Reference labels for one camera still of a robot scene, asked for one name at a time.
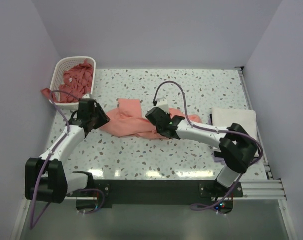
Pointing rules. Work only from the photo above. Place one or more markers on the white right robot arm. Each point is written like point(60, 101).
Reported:
point(237, 148)

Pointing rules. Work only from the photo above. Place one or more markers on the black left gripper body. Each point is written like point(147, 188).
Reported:
point(91, 117)

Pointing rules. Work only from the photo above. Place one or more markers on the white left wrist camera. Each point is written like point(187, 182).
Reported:
point(88, 96)

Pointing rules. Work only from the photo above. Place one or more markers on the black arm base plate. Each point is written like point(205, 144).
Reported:
point(109, 193)

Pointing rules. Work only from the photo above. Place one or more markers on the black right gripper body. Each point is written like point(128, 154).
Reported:
point(159, 130)

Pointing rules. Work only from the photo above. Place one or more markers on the dark red t shirt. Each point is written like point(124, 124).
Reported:
point(77, 82)

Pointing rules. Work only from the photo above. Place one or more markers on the salmon pink t shirt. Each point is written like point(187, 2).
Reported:
point(127, 121)

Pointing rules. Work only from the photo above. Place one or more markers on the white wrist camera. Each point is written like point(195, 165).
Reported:
point(163, 104)
point(88, 96)

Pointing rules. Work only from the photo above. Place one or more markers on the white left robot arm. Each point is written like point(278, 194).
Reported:
point(45, 177)

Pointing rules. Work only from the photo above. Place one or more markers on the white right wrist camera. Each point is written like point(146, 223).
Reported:
point(163, 104)

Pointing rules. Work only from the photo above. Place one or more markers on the white folded t shirt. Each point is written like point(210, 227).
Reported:
point(221, 117)

